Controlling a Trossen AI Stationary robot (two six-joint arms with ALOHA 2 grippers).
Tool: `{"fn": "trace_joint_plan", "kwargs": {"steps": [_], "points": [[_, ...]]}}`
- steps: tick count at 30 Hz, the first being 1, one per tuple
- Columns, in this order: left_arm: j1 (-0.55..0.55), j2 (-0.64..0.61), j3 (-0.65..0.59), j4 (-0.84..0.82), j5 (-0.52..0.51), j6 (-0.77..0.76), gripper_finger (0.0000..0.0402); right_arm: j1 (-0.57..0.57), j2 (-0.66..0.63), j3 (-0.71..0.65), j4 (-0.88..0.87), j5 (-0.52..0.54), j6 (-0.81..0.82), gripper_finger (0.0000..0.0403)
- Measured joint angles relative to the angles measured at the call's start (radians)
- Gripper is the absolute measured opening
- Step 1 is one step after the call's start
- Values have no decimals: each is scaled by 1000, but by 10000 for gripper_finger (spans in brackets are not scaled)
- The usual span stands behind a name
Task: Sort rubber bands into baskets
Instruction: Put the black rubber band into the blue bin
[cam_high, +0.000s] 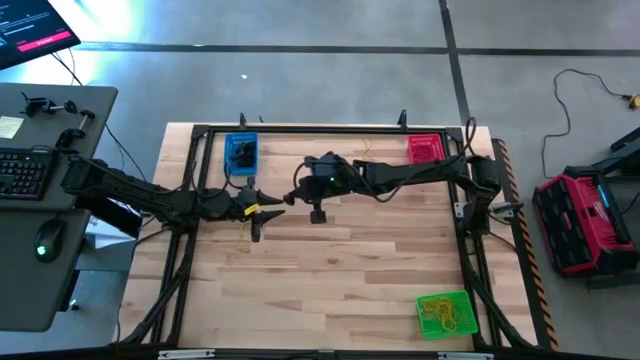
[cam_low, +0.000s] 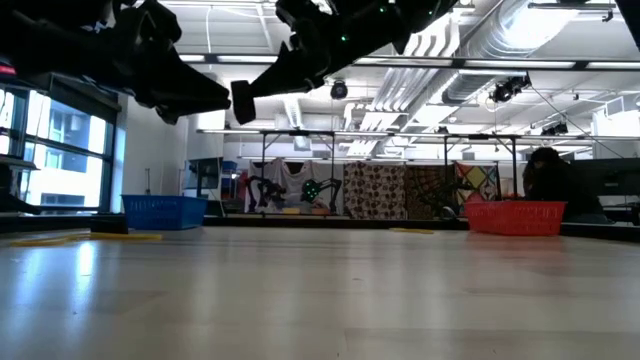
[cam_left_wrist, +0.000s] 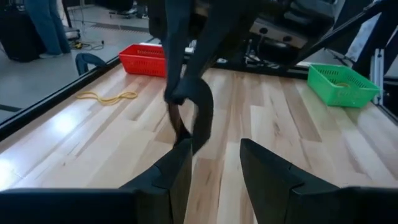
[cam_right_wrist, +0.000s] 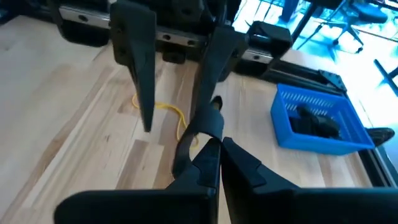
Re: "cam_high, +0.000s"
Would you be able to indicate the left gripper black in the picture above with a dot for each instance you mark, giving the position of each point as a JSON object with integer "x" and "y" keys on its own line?
{"x": 240, "y": 202}

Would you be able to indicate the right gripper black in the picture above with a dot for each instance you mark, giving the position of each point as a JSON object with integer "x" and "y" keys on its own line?
{"x": 330, "y": 180}

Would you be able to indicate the black clip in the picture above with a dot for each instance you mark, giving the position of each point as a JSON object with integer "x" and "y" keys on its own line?
{"x": 249, "y": 149}

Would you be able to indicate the yellow rubber band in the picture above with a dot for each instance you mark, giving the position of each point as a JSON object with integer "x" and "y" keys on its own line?
{"x": 369, "y": 147}
{"x": 447, "y": 320}
{"x": 442, "y": 312}
{"x": 240, "y": 245}
{"x": 435, "y": 307}

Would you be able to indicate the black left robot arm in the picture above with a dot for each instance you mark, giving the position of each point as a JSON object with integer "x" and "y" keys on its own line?
{"x": 150, "y": 190}

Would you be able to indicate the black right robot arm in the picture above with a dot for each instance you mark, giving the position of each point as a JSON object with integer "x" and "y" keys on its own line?
{"x": 410, "y": 175}

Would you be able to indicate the yellow tape tag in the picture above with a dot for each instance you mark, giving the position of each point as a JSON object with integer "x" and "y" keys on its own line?
{"x": 252, "y": 209}

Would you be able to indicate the blue plastic basket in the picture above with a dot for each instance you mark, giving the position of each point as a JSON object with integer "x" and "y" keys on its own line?
{"x": 230, "y": 170}

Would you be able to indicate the black table edge clamp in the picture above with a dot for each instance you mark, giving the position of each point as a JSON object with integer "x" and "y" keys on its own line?
{"x": 243, "y": 121}
{"x": 402, "y": 119}

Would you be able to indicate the red plastic basket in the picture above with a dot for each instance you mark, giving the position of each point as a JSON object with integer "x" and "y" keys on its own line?
{"x": 425, "y": 147}

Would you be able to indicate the white paper box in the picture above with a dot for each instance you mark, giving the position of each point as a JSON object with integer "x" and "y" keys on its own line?
{"x": 105, "y": 235}

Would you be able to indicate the black desk clamp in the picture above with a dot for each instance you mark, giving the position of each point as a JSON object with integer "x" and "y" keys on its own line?
{"x": 72, "y": 134}
{"x": 37, "y": 106}

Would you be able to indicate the green plastic basket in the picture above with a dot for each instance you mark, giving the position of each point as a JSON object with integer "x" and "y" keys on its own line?
{"x": 470, "y": 330}

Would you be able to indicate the black computer mouse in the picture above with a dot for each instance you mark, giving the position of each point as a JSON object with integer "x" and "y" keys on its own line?
{"x": 49, "y": 240}

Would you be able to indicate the black keyboard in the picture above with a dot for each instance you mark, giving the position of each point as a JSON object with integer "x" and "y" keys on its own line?
{"x": 22, "y": 172}

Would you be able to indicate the grey desk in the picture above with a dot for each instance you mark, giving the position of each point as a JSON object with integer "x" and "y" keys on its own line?
{"x": 30, "y": 280}

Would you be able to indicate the pale sticky note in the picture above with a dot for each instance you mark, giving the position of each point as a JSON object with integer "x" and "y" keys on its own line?
{"x": 10, "y": 127}

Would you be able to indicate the black yellow hazard strip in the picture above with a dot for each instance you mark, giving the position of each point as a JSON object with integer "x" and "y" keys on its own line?
{"x": 542, "y": 320}

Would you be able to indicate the red black tool case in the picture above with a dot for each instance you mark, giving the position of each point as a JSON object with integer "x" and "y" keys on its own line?
{"x": 580, "y": 225}

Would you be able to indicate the black computer monitor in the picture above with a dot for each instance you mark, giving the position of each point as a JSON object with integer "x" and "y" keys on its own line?
{"x": 30, "y": 25}

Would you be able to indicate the black metal stand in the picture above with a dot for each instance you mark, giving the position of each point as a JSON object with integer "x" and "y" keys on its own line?
{"x": 627, "y": 140}

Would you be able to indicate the black metal table frame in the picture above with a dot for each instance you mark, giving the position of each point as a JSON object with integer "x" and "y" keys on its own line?
{"x": 325, "y": 129}

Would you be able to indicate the grey metal base plate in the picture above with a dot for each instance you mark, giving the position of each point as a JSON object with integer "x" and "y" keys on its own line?
{"x": 500, "y": 210}

